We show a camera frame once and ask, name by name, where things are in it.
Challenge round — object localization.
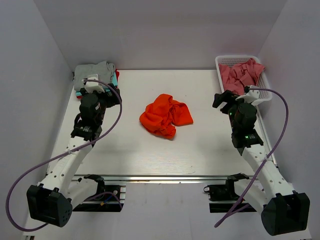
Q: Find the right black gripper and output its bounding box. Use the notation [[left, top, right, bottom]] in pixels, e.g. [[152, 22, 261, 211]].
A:
[[213, 90, 251, 132]]

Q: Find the orange t-shirt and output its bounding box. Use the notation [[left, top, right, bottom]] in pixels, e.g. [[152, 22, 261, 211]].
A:
[[139, 93, 194, 140]]

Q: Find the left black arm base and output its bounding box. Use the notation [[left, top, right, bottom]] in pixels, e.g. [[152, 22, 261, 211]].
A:
[[73, 178, 126, 213]]

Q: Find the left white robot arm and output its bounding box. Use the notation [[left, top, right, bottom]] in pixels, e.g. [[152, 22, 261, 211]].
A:
[[26, 82, 122, 227]]

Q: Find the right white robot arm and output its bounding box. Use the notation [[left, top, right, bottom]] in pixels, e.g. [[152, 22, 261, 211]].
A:
[[212, 86, 310, 236]]

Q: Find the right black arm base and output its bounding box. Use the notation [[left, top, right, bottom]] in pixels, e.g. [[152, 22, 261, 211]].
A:
[[203, 173, 250, 214]]

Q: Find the pink crumpled t-shirt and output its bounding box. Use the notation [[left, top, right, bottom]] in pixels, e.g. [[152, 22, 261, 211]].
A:
[[218, 58, 265, 95]]

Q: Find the teal folded t-shirt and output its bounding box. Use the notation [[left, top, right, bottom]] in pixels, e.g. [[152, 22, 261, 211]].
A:
[[75, 71, 119, 99]]

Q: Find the red folded t-shirt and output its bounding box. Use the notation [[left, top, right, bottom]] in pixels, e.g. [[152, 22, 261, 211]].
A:
[[76, 70, 121, 100]]

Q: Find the grey folded t-shirt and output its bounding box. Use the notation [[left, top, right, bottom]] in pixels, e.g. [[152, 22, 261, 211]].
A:
[[73, 61, 116, 91]]

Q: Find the white plastic basket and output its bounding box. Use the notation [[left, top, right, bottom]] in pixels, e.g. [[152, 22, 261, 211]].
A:
[[215, 55, 273, 113]]

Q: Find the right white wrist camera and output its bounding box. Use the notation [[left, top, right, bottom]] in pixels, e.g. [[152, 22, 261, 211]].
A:
[[236, 85, 270, 106]]

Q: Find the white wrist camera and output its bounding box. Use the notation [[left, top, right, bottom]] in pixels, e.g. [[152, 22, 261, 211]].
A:
[[236, 85, 270, 106], [82, 74, 105, 94]]

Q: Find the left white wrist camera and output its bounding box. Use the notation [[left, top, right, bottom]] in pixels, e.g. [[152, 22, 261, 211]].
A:
[[82, 74, 105, 94]]

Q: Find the aluminium table rail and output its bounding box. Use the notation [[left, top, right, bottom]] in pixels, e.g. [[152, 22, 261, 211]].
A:
[[42, 104, 285, 186]]

